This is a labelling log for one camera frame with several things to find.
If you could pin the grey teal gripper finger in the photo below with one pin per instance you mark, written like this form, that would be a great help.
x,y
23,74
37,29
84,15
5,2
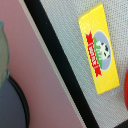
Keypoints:
x,y
4,55

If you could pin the yellow toy butter box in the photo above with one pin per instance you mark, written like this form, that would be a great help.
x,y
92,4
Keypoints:
x,y
95,35

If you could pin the red toy pepper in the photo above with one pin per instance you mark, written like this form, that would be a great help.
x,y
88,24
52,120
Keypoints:
x,y
126,89

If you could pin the woven beige placemat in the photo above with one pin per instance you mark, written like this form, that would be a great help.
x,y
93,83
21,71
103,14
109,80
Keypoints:
x,y
108,108

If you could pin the large grey pot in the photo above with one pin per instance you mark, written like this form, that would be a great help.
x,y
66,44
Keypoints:
x,y
14,110

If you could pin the pink toy stove board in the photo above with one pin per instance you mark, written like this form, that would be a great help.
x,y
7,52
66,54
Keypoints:
x,y
32,67

